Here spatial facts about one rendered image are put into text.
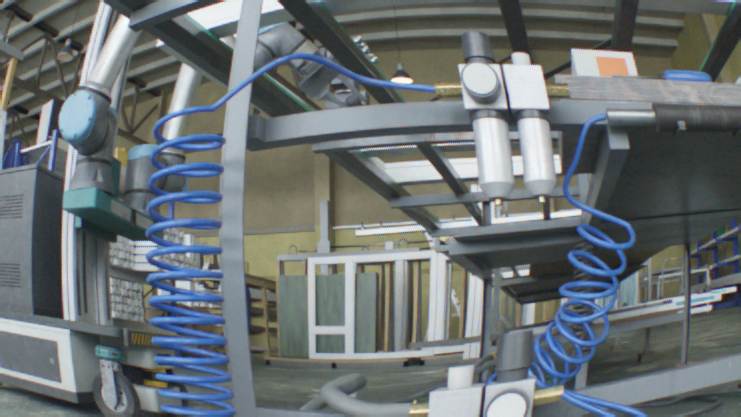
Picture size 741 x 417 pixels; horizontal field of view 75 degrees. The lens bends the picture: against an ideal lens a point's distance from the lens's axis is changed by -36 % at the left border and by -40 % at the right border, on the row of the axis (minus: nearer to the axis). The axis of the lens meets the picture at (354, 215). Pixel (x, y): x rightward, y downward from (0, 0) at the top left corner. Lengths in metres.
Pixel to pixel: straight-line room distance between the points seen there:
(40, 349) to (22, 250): 0.37
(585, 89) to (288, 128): 0.38
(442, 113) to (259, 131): 0.21
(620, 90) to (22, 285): 1.85
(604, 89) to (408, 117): 0.28
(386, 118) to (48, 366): 1.42
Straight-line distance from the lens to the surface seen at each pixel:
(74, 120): 1.80
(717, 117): 0.81
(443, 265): 9.00
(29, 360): 2.01
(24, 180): 2.16
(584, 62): 0.89
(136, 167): 2.37
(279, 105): 1.55
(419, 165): 2.50
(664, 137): 0.88
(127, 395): 1.87
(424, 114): 0.81
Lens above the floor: 0.33
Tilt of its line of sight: 10 degrees up
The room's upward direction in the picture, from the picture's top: 1 degrees counter-clockwise
